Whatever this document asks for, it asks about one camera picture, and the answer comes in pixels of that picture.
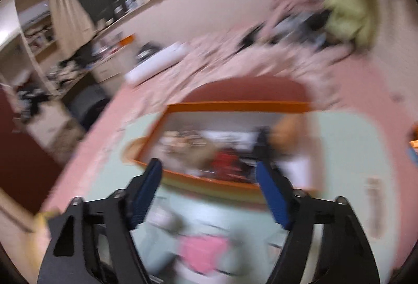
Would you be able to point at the light green hanging garment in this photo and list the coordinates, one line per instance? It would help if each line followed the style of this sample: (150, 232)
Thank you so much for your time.
(353, 20)

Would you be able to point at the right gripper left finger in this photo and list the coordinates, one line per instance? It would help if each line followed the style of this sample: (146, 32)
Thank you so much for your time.
(72, 255)

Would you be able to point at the white paper roll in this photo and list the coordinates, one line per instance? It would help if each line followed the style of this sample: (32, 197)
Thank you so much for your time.
(157, 63)

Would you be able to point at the white drawer cabinet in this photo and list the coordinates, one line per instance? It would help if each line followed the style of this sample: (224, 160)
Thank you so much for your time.
(110, 72)

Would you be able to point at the orange gradient storage box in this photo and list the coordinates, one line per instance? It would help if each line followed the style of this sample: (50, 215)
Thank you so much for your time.
(207, 147)

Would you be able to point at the pile of clothes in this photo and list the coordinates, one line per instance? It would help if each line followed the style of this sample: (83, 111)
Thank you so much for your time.
(300, 22)

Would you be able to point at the small orange box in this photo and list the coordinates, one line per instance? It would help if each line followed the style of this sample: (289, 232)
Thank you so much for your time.
(127, 40)

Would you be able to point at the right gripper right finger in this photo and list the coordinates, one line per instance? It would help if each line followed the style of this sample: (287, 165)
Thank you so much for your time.
(345, 255)

